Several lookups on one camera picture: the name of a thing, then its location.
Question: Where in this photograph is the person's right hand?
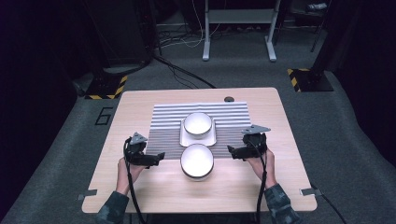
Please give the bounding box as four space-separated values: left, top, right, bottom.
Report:
247 147 278 189

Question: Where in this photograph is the thick black floor cable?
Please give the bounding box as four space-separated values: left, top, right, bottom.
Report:
148 50 218 90

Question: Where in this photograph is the grey white striped placemat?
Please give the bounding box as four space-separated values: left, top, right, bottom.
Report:
145 102 252 161

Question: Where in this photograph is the white square plate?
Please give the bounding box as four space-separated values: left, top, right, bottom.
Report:
179 118 218 147

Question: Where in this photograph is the white bowl dark rim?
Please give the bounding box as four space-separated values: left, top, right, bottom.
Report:
179 143 215 182
182 111 214 140

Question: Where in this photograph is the white desk frame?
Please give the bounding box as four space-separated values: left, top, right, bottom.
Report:
202 0 283 63

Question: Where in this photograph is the grey metal table bracket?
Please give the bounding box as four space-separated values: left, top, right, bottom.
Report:
77 189 98 202
299 187 321 197

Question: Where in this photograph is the black stand hazard-striped base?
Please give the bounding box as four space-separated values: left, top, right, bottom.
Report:
287 0 344 93
82 0 129 101

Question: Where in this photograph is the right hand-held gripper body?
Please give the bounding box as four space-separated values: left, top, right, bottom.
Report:
239 124 272 161

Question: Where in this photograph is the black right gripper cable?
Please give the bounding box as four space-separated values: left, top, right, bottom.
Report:
247 139 269 224

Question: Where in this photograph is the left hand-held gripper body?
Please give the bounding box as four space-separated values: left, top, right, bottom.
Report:
123 132 151 166

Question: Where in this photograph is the white floor cable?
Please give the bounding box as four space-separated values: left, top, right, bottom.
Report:
162 0 208 49

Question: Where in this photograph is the person's left hand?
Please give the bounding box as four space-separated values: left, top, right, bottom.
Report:
115 157 148 196

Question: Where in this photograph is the black cable at bracket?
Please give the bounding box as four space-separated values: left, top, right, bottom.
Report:
311 185 348 224

